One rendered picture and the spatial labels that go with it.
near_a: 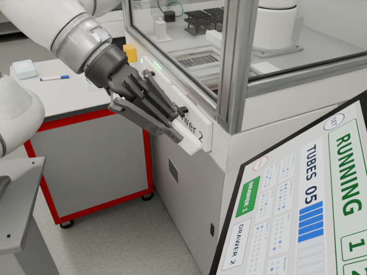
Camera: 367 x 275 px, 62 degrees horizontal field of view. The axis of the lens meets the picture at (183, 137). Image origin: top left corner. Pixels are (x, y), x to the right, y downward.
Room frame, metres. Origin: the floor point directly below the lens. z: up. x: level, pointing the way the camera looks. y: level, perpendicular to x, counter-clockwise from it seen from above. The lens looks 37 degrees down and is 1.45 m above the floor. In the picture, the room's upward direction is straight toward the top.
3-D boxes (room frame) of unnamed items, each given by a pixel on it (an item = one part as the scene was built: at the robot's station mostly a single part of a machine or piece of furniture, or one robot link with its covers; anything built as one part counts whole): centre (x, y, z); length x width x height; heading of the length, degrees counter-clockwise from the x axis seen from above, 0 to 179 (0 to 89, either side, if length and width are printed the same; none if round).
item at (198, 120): (0.89, -0.02, 0.87); 0.29 x 0.02 x 0.11; 25
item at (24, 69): (1.49, 0.83, 0.78); 0.15 x 0.10 x 0.04; 32
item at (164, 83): (1.18, 0.11, 0.87); 0.29 x 0.02 x 0.11; 25
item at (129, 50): (1.47, 0.27, 0.88); 0.07 x 0.05 x 0.07; 25
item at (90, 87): (1.35, 0.41, 0.78); 0.12 x 0.08 x 0.04; 121
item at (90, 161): (1.42, 0.56, 0.38); 0.62 x 0.58 x 0.76; 25
